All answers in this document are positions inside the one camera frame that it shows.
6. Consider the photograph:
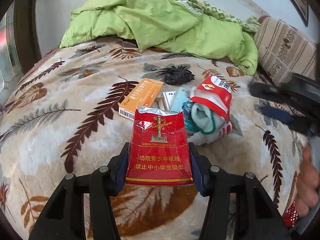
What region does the leaf pattern bed blanket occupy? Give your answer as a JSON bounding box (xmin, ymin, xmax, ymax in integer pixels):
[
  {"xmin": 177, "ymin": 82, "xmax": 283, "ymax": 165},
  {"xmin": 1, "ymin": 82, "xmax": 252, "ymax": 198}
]
[{"xmin": 1, "ymin": 37, "xmax": 306, "ymax": 239}]

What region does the red mesh trash basket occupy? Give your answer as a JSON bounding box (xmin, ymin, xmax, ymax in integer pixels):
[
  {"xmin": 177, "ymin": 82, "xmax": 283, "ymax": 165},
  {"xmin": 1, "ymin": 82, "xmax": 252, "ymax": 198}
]
[{"xmin": 282, "ymin": 200, "xmax": 299, "ymax": 228}]

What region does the striped beige bolster cushion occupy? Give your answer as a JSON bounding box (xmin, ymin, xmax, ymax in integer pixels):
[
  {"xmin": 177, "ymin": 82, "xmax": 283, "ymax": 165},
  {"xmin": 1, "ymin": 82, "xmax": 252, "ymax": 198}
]
[{"xmin": 254, "ymin": 16, "xmax": 317, "ymax": 85}]

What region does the white medicine box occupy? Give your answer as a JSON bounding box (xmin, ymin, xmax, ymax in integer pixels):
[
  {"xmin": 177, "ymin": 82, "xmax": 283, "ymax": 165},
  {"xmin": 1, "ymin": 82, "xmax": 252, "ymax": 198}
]
[{"xmin": 156, "ymin": 91, "xmax": 176, "ymax": 111}]

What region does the orange medicine box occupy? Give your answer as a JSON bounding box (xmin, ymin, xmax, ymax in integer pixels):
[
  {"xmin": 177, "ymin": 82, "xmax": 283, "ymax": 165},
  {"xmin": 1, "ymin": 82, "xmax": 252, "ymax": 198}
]
[{"xmin": 118, "ymin": 78, "xmax": 164, "ymax": 120}]

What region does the red white torn package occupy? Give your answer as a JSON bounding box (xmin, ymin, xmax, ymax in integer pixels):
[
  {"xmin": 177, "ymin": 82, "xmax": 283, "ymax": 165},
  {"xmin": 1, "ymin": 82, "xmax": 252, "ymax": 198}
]
[{"xmin": 190, "ymin": 75, "xmax": 232, "ymax": 122}]

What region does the red cigarette pack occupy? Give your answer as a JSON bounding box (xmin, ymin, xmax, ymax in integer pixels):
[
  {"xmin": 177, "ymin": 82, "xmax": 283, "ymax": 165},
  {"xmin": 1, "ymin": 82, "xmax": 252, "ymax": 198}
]
[{"xmin": 125, "ymin": 106, "xmax": 193, "ymax": 186}]

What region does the white green sock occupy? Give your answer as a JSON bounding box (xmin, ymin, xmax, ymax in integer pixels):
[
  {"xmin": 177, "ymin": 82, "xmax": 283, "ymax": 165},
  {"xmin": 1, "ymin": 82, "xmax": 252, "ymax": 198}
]
[{"xmin": 188, "ymin": 103, "xmax": 232, "ymax": 146}]

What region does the person right hand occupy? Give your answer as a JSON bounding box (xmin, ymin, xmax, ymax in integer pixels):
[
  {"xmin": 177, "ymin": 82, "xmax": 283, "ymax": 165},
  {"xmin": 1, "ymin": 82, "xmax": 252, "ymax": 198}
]
[{"xmin": 296, "ymin": 145, "xmax": 319, "ymax": 217}]

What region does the green quilt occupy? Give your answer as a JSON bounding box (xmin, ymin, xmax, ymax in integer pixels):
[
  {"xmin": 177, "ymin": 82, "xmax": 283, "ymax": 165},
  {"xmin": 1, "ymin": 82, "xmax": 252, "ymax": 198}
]
[{"xmin": 60, "ymin": 0, "xmax": 260, "ymax": 75}]

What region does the teal cartoon tissue pack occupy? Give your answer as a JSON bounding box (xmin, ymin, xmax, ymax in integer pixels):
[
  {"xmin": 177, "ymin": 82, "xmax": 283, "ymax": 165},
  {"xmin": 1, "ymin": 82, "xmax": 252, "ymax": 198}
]
[{"xmin": 170, "ymin": 87, "xmax": 199, "ymax": 134}]

